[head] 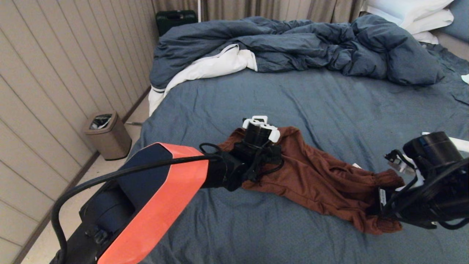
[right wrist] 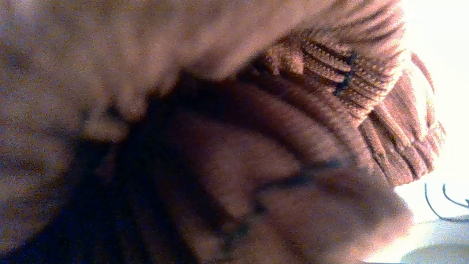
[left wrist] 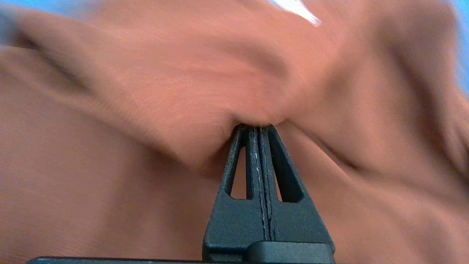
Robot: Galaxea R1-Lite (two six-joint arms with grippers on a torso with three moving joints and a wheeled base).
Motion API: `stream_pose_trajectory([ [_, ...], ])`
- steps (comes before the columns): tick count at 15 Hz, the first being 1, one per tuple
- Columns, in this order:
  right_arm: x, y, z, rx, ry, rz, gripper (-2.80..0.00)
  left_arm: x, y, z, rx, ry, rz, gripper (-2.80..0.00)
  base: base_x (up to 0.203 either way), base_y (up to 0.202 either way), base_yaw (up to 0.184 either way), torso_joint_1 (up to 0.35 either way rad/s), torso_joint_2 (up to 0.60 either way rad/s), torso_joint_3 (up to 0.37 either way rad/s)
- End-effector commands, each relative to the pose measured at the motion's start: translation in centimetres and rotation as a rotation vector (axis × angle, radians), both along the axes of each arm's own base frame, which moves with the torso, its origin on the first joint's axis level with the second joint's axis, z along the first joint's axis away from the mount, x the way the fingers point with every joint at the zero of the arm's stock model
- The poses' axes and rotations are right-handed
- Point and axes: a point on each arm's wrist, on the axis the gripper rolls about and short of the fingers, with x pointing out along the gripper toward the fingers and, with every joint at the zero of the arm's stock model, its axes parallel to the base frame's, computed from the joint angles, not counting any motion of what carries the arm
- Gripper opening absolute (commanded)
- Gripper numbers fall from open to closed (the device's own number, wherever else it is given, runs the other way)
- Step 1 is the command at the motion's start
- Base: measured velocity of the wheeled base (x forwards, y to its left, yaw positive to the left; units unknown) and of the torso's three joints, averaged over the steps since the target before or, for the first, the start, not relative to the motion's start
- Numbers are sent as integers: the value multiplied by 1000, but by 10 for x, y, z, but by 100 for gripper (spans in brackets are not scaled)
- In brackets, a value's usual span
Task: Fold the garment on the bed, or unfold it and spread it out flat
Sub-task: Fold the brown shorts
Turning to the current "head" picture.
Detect brown shorts with white print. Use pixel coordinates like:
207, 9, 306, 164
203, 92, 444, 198
219, 126, 405, 235

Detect blue bed sheet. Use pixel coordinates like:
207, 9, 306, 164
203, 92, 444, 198
78, 44, 469, 264

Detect white flat paper strip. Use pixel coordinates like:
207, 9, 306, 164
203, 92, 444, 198
421, 131, 469, 153

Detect crumpled dark blue duvet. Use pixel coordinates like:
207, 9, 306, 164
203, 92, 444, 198
149, 14, 446, 90

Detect beige trash bin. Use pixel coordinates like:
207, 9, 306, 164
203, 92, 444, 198
84, 111, 132, 161

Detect beige curtain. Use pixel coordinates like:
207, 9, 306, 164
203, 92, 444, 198
152, 0, 367, 23

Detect dark green suitcase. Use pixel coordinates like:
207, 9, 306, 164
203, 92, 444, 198
156, 10, 198, 36

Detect black trash bag liner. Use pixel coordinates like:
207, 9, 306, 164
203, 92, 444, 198
91, 114, 113, 130

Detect beige mattress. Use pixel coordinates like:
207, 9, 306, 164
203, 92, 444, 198
431, 31, 469, 61

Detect small white pillow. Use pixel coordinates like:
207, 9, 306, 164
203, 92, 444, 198
412, 31, 439, 44

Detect flat white pillow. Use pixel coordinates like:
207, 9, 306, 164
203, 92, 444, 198
401, 8, 455, 35

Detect large white pillow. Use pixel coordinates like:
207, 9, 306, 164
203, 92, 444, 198
366, 0, 457, 28

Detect blue pillow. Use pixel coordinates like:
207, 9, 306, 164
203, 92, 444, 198
440, 0, 469, 43

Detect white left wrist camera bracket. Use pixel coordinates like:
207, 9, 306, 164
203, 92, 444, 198
242, 115, 281, 143

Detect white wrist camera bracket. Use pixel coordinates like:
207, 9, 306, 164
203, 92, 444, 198
385, 150, 427, 184
242, 115, 281, 143

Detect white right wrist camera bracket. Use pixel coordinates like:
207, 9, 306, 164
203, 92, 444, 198
385, 150, 427, 184

